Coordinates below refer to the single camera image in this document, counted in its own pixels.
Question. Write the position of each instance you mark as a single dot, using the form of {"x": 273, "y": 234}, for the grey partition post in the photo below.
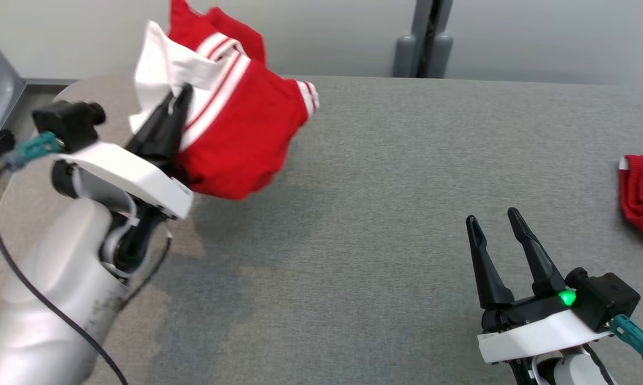
{"x": 423, "y": 48}

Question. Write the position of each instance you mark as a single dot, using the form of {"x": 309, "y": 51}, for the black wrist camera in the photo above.
{"x": 67, "y": 123}
{"x": 605, "y": 299}

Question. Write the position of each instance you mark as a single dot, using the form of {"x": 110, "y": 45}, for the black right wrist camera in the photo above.
{"x": 605, "y": 299}

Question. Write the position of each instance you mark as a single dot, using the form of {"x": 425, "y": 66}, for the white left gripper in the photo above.
{"x": 134, "y": 174}

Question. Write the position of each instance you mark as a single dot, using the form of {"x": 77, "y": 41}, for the red and white shirt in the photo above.
{"x": 236, "y": 139}

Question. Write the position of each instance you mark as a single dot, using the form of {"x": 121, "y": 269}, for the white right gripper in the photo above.
{"x": 535, "y": 334}

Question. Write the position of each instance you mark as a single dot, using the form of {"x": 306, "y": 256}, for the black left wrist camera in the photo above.
{"x": 67, "y": 123}

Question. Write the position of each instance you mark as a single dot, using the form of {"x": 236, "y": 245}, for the grey desk leg with caster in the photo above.
{"x": 3, "y": 91}

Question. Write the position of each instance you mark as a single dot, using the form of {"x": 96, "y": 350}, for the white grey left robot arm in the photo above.
{"x": 48, "y": 278}

